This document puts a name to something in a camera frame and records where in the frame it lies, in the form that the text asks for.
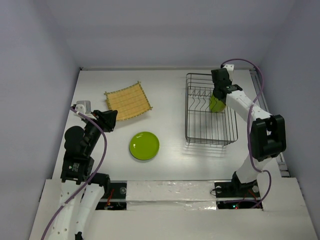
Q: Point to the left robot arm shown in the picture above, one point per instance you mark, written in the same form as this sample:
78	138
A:
82	186

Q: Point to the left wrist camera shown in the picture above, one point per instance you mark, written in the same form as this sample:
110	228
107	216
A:
82	106

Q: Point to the green plate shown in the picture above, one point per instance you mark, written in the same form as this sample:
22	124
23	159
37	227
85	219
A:
144	146
215	105

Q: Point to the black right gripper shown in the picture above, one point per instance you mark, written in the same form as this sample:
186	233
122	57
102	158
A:
219	92

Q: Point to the white foam base bar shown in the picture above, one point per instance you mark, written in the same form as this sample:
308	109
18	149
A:
181	195

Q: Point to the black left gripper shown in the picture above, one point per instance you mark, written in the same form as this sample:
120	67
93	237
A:
107	118

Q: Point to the metal rail at right wall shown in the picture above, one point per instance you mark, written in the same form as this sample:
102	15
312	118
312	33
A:
266	136

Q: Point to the wire dish rack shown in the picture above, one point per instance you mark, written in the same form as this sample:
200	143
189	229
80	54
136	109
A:
202	126

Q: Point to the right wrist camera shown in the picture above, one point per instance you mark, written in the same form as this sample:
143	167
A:
230	70

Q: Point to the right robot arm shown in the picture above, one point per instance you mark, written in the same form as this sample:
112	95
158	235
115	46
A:
245	177

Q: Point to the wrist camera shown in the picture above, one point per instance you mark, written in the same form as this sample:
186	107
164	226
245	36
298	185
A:
230	70
82	106

